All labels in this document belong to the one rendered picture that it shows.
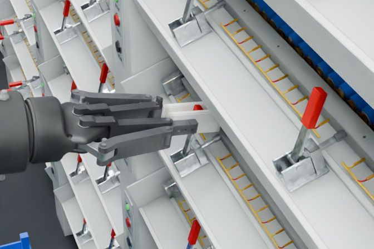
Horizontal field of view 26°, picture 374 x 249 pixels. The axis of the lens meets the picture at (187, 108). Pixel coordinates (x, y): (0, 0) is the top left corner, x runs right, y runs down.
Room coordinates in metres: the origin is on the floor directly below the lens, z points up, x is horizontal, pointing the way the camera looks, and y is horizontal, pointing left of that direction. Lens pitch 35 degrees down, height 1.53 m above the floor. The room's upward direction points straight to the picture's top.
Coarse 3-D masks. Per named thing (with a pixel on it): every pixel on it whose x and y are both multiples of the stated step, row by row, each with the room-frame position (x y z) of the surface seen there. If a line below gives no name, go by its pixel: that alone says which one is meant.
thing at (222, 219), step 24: (144, 72) 0.95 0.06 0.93; (168, 72) 0.96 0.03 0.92; (168, 96) 0.94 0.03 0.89; (216, 144) 0.83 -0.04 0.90; (168, 168) 0.82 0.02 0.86; (240, 168) 0.78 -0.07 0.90; (192, 192) 0.76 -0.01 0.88; (216, 192) 0.75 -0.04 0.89; (216, 216) 0.71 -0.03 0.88; (240, 216) 0.70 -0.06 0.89; (264, 216) 0.69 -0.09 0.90; (216, 240) 0.68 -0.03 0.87; (240, 240) 0.67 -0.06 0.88; (288, 240) 0.65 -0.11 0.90
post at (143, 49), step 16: (112, 0) 1.02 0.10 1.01; (128, 0) 0.94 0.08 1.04; (112, 16) 1.02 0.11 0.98; (128, 16) 0.95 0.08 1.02; (112, 32) 1.02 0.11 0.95; (128, 32) 0.95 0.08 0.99; (144, 32) 0.95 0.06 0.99; (112, 48) 1.03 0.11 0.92; (128, 48) 0.95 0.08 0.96; (144, 48) 0.95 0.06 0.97; (160, 48) 0.96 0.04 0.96; (128, 64) 0.96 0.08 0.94; (144, 64) 0.95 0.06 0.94; (144, 160) 0.95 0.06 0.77; (160, 160) 0.96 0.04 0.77; (128, 176) 0.99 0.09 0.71; (144, 176) 0.95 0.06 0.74; (128, 192) 0.99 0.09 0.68; (144, 224) 0.95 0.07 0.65; (144, 240) 0.95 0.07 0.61
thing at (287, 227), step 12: (192, 96) 0.91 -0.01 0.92; (216, 132) 0.84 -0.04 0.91; (228, 144) 0.79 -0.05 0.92; (216, 156) 0.80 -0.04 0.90; (228, 156) 0.79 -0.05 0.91; (240, 156) 0.77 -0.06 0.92; (252, 180) 0.73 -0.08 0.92; (240, 192) 0.73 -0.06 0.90; (264, 192) 0.70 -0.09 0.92; (276, 216) 0.67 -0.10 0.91; (264, 228) 0.67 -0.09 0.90; (288, 228) 0.64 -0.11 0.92; (300, 240) 0.63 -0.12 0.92
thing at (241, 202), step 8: (200, 144) 0.83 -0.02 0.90; (208, 152) 0.81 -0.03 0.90; (216, 168) 0.78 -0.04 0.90; (224, 176) 0.76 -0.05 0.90; (232, 192) 0.73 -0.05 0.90; (240, 200) 0.72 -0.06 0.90; (248, 208) 0.70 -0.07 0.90; (248, 216) 0.69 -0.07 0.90; (256, 224) 0.68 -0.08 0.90; (264, 232) 0.66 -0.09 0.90; (264, 240) 0.65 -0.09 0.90; (272, 248) 0.64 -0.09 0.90
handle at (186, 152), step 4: (196, 104) 0.81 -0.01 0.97; (196, 108) 0.80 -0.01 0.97; (200, 108) 0.81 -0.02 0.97; (188, 136) 0.80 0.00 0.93; (192, 136) 0.80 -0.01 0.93; (188, 140) 0.80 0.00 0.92; (192, 140) 0.80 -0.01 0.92; (188, 144) 0.80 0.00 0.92; (184, 148) 0.80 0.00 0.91; (188, 148) 0.80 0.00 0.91; (184, 152) 0.80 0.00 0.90; (188, 152) 0.80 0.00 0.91; (192, 152) 0.80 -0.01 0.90; (184, 156) 0.80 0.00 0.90
